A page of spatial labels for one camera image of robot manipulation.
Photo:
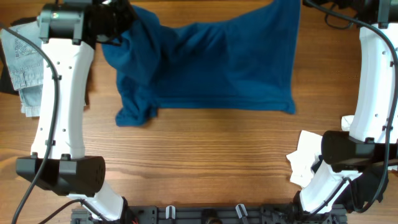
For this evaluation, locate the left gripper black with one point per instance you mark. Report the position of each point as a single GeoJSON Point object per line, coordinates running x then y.
{"type": "Point", "coordinates": [124, 7]}

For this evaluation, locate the blue polo shirt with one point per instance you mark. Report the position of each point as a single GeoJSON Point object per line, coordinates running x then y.
{"type": "Point", "coordinates": [244, 63]}

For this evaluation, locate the white t-shirt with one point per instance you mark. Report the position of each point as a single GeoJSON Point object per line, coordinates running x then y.
{"type": "Point", "coordinates": [306, 158]}

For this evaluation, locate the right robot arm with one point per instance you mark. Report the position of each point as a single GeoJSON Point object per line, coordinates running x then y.
{"type": "Point", "coordinates": [377, 20]}

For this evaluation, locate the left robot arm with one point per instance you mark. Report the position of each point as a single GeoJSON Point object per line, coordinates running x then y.
{"type": "Point", "coordinates": [57, 162]}

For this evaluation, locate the folded light blue jeans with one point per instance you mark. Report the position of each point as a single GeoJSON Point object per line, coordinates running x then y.
{"type": "Point", "coordinates": [26, 69]}

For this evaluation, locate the folded black garment under jeans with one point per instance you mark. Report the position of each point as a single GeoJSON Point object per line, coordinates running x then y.
{"type": "Point", "coordinates": [6, 84]}

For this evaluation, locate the black garment at right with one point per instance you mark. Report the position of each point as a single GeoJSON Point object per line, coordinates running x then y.
{"type": "Point", "coordinates": [364, 188]}

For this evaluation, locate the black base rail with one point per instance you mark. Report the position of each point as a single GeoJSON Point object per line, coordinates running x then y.
{"type": "Point", "coordinates": [265, 214]}

